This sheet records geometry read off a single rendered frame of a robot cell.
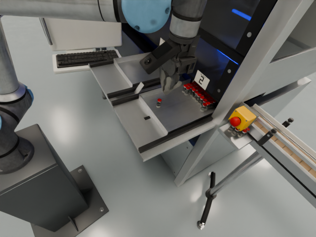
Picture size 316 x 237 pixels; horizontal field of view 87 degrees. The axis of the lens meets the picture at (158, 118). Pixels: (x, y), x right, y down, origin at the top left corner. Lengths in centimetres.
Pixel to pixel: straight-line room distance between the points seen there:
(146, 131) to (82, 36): 89
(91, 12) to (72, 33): 105
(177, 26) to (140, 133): 45
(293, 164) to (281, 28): 52
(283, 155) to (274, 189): 119
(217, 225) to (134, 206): 68
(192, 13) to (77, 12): 25
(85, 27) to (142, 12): 109
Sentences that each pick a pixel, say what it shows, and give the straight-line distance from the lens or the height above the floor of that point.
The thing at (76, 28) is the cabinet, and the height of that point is 95.
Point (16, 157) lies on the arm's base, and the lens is 83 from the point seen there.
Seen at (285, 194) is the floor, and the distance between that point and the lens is 209.
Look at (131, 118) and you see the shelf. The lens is 78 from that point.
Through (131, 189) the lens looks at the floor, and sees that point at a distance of 155.
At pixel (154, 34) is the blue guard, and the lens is 114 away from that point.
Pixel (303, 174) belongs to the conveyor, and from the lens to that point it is 89.
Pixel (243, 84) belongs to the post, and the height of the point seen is 113.
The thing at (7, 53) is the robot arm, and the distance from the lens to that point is 69.
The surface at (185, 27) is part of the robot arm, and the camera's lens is 46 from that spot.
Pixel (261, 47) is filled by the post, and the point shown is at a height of 127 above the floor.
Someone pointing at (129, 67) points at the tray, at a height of 88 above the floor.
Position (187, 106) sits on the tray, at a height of 88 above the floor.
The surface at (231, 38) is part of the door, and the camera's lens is 74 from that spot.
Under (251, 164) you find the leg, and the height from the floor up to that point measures 71.
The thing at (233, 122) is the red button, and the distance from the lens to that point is 74.
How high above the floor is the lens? 148
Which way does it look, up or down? 49 degrees down
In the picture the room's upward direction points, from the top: 12 degrees clockwise
